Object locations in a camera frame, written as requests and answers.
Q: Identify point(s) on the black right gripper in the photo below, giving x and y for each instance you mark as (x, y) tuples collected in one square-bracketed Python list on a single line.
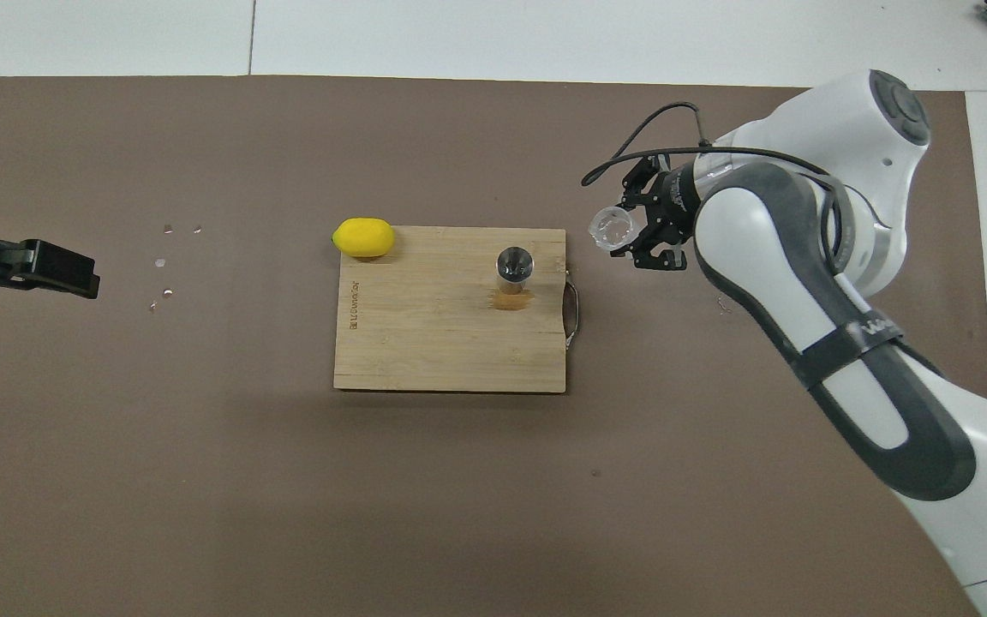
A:
[(673, 206)]

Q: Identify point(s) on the clear glass cup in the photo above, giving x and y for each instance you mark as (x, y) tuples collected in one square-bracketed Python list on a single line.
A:
[(613, 227)]

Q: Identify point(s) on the steel jigger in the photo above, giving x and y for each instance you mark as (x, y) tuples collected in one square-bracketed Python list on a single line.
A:
[(514, 266)]

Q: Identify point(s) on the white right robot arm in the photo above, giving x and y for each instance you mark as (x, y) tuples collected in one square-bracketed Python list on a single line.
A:
[(845, 128)]

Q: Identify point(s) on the wooden cutting board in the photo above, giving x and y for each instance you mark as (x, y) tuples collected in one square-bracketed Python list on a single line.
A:
[(451, 343)]

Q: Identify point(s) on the yellow lemon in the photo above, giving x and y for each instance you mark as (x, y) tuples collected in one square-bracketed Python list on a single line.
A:
[(363, 238)]

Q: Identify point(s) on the brown table mat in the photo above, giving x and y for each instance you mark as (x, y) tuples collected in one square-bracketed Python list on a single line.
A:
[(493, 514)]

